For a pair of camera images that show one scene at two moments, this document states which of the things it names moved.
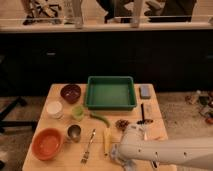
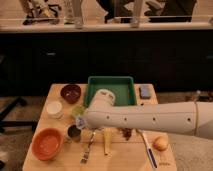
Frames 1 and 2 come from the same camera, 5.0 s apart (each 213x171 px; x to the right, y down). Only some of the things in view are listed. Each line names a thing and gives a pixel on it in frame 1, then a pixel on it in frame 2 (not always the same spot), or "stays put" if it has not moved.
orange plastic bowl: (47, 143) stays put
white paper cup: (55, 109) stays put
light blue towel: (126, 164) → (80, 122)
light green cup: (77, 112) stays put
